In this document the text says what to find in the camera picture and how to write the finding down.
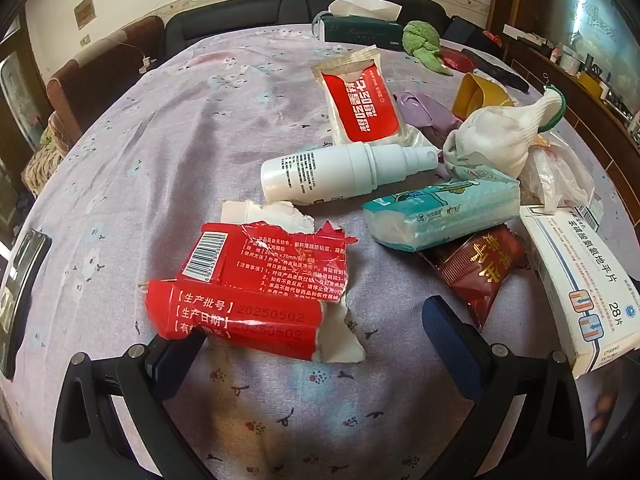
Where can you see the dark green facial tissue box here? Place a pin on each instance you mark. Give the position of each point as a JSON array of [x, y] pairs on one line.
[[360, 32]]

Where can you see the clutter of small bottles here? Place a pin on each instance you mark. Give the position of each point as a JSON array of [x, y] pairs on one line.
[[575, 62]]

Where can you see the black elongated case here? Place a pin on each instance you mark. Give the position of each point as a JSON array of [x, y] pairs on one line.
[[495, 71]]

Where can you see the torn red cardboard box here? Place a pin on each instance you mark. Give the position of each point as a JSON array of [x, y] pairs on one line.
[[250, 280]]

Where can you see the teal pocket tissue pack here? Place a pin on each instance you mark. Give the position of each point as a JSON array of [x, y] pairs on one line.
[[440, 210]]

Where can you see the purple and red plastic bag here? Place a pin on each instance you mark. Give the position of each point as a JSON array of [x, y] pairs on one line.
[[425, 115]]

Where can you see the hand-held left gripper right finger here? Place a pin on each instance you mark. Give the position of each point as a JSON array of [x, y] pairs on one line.
[[450, 340]]

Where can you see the crumpled clear plastic bag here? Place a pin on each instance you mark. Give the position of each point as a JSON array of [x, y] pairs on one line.
[[555, 170]]

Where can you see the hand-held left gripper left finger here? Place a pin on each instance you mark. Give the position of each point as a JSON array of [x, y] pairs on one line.
[[167, 362]]

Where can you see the black smartphone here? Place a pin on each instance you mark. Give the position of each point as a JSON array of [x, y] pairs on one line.
[[22, 300]]

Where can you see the white spray bottle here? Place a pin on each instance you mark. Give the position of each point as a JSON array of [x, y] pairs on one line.
[[320, 172]]

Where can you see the small framed wall plaque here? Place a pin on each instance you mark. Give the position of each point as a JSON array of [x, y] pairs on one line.
[[85, 10]]

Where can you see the brown armchair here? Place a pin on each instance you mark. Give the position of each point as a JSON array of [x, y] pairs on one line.
[[100, 80]]

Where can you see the patterned brown cushion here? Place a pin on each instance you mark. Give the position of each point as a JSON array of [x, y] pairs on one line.
[[42, 170]]

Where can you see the green towel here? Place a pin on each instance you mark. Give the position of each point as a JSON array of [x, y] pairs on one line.
[[425, 45]]

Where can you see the purple floral tablecloth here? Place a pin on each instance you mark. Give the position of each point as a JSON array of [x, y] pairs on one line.
[[150, 170]]

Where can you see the red foil packet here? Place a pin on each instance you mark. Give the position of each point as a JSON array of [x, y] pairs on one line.
[[457, 60]]

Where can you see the red white wet wipe packet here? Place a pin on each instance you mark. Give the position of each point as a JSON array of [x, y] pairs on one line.
[[360, 105]]

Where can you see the black leather sofa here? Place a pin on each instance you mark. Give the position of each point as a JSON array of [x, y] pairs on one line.
[[225, 20]]

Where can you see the white medicine box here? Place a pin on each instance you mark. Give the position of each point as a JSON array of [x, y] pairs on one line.
[[575, 280]]

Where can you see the wooden sideboard cabinet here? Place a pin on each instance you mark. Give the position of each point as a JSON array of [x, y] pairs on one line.
[[590, 125]]

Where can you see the yellow tape dispenser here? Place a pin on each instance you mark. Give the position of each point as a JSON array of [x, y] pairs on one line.
[[475, 95]]

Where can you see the dark red snack packet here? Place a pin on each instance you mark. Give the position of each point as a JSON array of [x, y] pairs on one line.
[[475, 275]]

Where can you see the white sock with green cuff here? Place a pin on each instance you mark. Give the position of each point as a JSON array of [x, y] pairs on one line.
[[500, 135]]

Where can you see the dark blue bag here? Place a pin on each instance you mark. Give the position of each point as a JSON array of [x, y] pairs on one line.
[[465, 32]]

